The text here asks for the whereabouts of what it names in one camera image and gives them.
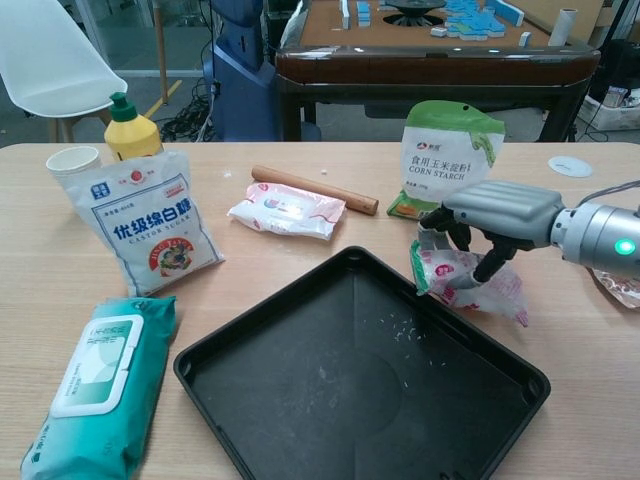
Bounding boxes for blue mahjong tile pile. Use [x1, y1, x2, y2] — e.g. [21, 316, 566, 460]
[444, 0, 524, 40]

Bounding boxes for white paper cup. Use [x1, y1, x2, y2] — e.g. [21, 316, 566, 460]
[46, 146, 101, 189]

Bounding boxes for pink wet wipes pack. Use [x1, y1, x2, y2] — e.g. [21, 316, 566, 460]
[226, 182, 348, 242]

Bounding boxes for white chair wooden legs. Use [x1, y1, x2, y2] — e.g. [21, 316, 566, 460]
[0, 0, 129, 144]

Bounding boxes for white castor sugar bag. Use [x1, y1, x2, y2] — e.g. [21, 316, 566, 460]
[53, 150, 226, 297]

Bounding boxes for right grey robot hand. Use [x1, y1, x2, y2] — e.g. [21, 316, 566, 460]
[418, 180, 569, 291]

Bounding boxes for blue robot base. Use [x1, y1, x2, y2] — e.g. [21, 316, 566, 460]
[203, 0, 324, 144]

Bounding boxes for white cardboard box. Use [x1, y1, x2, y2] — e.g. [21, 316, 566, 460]
[582, 84, 640, 131]

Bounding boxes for green white corn starch bag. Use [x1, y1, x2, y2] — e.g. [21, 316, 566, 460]
[386, 99, 505, 221]

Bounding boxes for dark wood mahjong table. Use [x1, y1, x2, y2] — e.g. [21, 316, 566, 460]
[274, 0, 601, 144]

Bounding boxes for white paper roll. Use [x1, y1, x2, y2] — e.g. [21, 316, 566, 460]
[549, 8, 579, 47]

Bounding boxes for black plastic tray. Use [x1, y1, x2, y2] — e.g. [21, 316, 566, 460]
[173, 245, 551, 480]

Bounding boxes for orange spout sauce pouch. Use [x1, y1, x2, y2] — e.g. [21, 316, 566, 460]
[592, 267, 640, 310]

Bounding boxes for black mahjong table centre dome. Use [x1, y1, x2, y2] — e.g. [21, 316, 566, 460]
[378, 0, 446, 26]

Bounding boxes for teal wet wipes pack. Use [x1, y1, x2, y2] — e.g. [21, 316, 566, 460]
[19, 295, 179, 480]

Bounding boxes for yellow bottle green cap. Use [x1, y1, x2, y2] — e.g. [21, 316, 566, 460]
[103, 92, 165, 164]

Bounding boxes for wooden rolling pin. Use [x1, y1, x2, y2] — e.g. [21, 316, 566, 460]
[251, 165, 380, 216]

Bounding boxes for white round lid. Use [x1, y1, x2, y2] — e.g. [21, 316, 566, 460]
[547, 155, 594, 178]

